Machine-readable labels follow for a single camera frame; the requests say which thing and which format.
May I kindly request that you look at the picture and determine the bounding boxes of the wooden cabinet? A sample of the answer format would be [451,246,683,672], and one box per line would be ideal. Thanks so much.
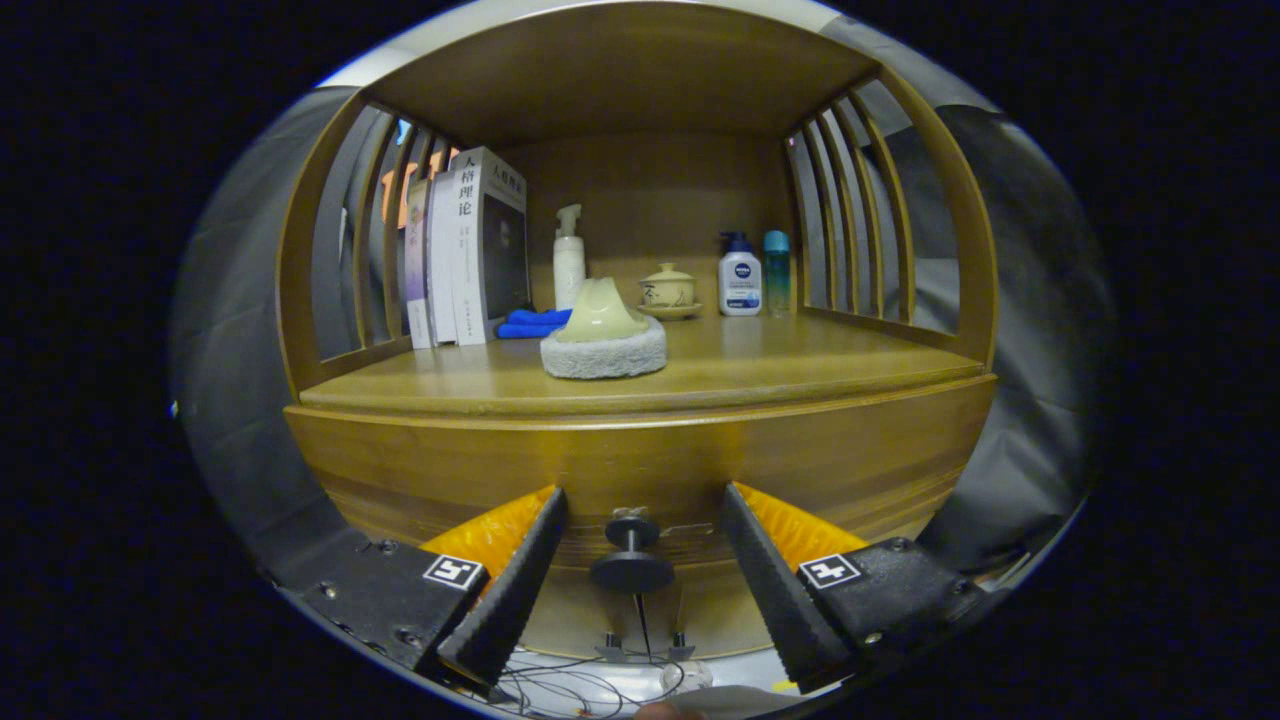
[275,0,1001,663]

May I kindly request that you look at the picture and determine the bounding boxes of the thick white and black book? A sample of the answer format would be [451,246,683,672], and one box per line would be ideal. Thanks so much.
[449,146,531,347]

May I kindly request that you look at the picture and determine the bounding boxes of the thin white book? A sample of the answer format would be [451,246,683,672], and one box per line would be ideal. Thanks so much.
[427,170,461,347]

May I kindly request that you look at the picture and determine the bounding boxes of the white lotion bottle blue cap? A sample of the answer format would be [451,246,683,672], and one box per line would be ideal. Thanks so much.
[718,232,764,317]

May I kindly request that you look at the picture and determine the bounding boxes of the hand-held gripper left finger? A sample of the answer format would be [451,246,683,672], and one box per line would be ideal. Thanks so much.
[275,486,569,689]

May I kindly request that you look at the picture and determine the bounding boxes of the wooden cabinet door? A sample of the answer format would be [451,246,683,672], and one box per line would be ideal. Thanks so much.
[640,590,776,661]
[520,590,646,661]

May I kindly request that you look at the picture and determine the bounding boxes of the blue folded cloth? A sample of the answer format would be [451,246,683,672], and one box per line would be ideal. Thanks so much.
[497,308,574,340]

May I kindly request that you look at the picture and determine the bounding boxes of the black drawer knob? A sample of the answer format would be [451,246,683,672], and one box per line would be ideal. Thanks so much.
[590,508,676,595]

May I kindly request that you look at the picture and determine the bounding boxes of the white pump bottle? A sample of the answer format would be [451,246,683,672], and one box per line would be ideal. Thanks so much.
[553,204,587,311]

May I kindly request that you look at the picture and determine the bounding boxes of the thin pink book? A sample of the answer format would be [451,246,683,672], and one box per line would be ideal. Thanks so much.
[404,178,436,350]

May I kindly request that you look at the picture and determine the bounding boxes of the black backdrop cloth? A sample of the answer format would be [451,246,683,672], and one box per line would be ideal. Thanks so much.
[170,15,1116,591]

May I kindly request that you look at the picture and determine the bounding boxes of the teal bottle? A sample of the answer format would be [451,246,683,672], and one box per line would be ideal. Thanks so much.
[763,230,792,317]

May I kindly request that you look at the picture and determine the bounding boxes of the black cables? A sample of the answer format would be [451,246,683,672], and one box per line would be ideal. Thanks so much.
[495,650,686,716]

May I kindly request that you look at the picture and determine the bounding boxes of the wooden countertop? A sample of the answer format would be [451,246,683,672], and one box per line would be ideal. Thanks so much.
[298,305,986,419]

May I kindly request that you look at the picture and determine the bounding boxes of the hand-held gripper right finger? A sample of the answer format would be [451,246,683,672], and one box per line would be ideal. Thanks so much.
[720,482,986,694]

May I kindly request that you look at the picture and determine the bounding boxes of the lidded ceramic teacup with saucer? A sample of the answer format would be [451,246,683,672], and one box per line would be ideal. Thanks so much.
[637,262,704,321]

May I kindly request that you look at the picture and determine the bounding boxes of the wooden drawer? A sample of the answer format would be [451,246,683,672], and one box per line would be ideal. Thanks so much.
[285,375,999,576]

